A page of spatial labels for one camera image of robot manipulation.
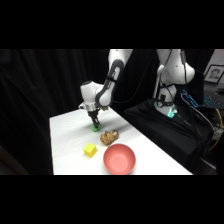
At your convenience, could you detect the black curtain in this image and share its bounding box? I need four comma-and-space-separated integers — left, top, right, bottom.
0, 49, 162, 176

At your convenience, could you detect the blue-lit keyboard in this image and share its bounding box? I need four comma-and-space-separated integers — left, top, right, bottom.
180, 88, 224, 110

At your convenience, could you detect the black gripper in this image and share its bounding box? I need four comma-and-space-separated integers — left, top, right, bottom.
87, 109, 101, 130

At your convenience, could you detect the pink bowl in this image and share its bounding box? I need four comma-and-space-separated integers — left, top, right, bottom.
102, 143, 137, 176

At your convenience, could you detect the black cloth-covered stand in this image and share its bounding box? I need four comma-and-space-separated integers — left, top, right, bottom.
123, 98, 218, 175

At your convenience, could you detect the green triangle block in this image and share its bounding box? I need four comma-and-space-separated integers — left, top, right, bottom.
91, 123, 102, 133

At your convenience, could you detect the yellow cube block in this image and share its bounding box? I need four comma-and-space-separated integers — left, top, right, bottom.
83, 142, 98, 159

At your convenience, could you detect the yellow cable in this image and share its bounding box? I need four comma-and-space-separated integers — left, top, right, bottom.
207, 108, 224, 152

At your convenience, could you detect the brown lumpy toy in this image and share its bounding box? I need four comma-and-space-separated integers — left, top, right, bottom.
99, 129, 120, 147

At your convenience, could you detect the framed portrait picture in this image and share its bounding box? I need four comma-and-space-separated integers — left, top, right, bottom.
203, 64, 224, 84

